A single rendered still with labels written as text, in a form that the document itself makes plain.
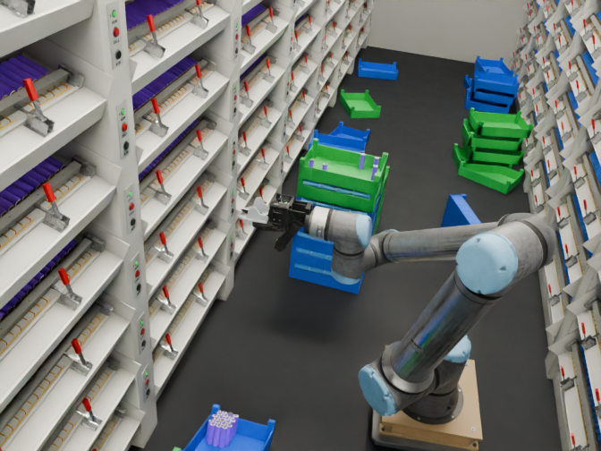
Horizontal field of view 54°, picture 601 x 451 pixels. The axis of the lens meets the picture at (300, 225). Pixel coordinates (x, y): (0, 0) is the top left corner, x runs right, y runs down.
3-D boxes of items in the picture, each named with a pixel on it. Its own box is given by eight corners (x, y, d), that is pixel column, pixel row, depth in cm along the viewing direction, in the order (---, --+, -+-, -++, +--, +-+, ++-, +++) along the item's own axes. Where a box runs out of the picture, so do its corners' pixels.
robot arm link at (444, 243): (574, 200, 125) (383, 225, 185) (537, 217, 119) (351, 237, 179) (588, 253, 126) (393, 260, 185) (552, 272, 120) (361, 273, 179)
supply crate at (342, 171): (385, 171, 234) (388, 152, 229) (376, 195, 217) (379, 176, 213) (312, 155, 239) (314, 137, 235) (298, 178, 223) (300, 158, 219)
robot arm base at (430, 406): (455, 373, 195) (463, 354, 188) (458, 424, 180) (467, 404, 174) (398, 363, 196) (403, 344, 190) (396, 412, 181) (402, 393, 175)
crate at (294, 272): (367, 266, 261) (369, 251, 256) (358, 294, 244) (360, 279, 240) (301, 250, 266) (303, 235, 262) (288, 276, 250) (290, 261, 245)
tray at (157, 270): (223, 197, 208) (232, 177, 202) (142, 308, 158) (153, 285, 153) (173, 168, 207) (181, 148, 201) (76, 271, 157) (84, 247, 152)
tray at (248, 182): (275, 159, 276) (288, 136, 268) (231, 229, 226) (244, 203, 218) (237, 138, 274) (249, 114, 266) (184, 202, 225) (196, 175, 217)
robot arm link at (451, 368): (469, 380, 181) (486, 343, 170) (428, 404, 172) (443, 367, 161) (435, 346, 190) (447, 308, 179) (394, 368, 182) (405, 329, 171)
